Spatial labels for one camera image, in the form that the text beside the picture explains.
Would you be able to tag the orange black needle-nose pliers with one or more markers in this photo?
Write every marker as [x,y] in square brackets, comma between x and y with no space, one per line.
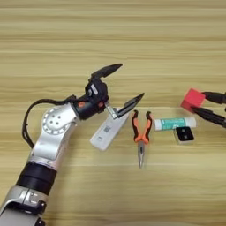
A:
[141,138]

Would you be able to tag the left gripper small black box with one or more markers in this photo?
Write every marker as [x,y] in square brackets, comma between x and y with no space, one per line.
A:
[95,89]

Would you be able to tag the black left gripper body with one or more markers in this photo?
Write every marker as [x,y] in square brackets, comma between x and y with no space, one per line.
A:
[86,109]

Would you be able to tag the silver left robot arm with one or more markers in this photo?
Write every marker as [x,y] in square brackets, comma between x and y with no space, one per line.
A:
[53,138]

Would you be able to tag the black square box two dots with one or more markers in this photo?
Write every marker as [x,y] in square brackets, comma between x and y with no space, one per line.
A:
[184,134]

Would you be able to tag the red cube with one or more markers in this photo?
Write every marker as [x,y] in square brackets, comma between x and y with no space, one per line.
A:
[192,99]

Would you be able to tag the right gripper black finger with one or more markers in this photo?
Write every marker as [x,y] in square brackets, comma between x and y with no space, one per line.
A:
[210,116]
[216,97]

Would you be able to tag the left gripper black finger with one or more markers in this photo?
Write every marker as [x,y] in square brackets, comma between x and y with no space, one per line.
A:
[104,71]
[129,104]

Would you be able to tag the green white glue stick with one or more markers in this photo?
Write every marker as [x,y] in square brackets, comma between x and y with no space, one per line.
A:
[173,123]

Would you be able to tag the white rectangular device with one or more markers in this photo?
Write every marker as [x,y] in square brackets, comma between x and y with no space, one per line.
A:
[106,132]

